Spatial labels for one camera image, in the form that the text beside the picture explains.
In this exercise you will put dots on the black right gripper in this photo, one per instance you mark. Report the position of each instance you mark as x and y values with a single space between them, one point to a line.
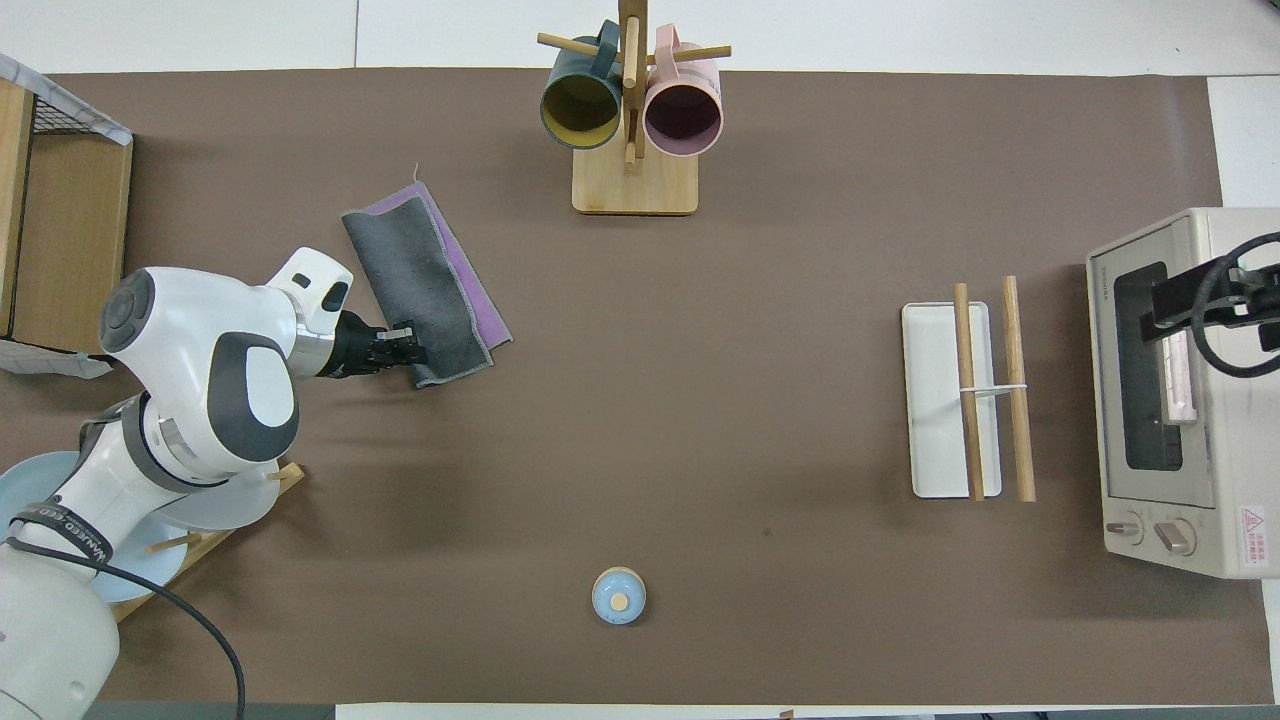
1250 310

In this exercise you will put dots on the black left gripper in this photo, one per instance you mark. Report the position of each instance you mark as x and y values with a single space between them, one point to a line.
360 350

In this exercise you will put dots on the purple and grey towel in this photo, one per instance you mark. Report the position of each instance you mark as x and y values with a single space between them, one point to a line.
420 270

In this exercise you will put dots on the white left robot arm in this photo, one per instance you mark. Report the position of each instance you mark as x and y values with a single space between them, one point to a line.
200 350

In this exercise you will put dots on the wooden plate rack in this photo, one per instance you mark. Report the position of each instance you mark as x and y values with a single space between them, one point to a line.
288 478

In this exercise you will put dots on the white towel rack wooden bars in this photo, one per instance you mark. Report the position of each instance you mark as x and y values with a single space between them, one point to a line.
935 420

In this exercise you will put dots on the beige toaster oven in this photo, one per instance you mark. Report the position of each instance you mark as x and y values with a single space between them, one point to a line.
1230 450

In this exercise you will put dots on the grey plate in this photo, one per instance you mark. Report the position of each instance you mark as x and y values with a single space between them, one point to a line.
240 500

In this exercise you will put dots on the wooden mug tree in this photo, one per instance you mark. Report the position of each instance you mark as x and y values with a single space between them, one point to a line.
635 190

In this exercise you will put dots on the dark teal mug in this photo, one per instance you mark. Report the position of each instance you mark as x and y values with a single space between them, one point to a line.
580 105

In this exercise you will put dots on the brown table mat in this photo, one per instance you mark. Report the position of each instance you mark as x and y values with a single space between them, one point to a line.
700 400

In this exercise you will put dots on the wooden shelf box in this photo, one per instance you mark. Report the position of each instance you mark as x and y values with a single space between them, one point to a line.
70 250

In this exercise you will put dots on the light blue plate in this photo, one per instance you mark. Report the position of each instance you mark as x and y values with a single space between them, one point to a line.
140 570

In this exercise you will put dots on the pink mug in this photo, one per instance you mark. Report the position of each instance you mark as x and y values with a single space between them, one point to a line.
683 115

